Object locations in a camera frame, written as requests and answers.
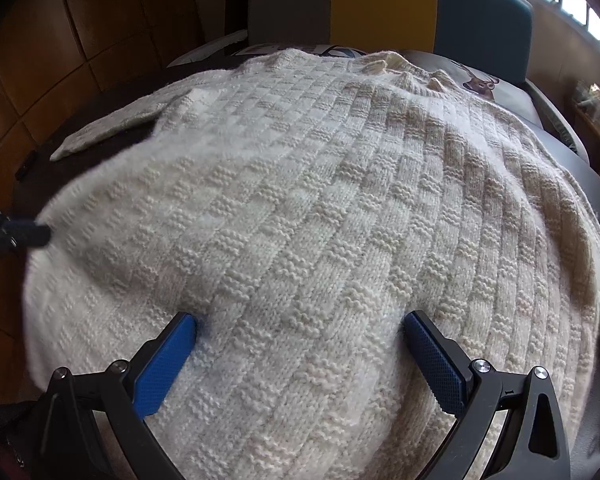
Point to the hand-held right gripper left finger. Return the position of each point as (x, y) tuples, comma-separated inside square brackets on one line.
[(165, 366)]

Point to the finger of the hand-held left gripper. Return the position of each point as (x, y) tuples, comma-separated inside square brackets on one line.
[(27, 233)]

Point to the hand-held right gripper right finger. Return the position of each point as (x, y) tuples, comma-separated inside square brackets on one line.
[(434, 366)]

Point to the cream knitted sweater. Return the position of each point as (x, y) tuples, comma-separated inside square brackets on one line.
[(305, 210)]

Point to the person's red clothing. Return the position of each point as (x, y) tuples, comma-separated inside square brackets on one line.
[(2, 440)]

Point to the white printed cushion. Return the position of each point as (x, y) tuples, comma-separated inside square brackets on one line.
[(205, 52)]

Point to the deer print cushion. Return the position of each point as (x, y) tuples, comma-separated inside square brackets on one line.
[(480, 82)]

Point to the grey yellow blue sofa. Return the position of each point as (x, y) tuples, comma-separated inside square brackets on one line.
[(380, 5)]

